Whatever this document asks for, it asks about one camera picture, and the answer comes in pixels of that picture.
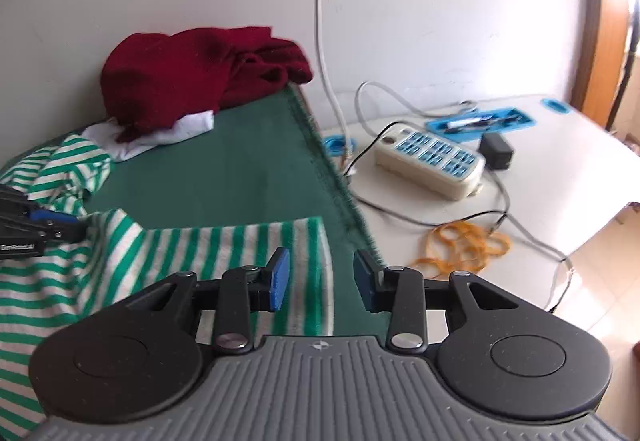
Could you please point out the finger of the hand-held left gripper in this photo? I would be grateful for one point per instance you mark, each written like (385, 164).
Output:
(52, 215)
(67, 231)

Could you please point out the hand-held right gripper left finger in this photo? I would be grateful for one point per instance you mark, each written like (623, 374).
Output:
(280, 278)

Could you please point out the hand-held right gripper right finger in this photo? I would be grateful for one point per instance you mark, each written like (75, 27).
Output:
(365, 282)

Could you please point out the green white striped garment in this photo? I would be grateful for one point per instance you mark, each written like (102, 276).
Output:
(175, 251)

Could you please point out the bunch of yellow rubber bands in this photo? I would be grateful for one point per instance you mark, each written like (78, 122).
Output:
(465, 246)

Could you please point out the green table cloth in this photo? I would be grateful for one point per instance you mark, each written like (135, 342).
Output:
(225, 171)

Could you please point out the white power strip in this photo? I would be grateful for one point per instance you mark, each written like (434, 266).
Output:
(430, 161)

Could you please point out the black power adapter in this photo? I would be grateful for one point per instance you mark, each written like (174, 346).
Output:
(497, 151)

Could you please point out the dark red sweater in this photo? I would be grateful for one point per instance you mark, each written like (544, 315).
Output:
(185, 76)

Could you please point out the blue tray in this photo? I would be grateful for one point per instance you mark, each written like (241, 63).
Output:
(505, 118)

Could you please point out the black pole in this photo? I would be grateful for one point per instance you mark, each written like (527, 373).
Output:
(625, 61)

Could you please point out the wooden door frame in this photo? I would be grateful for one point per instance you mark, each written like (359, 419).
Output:
(595, 21)

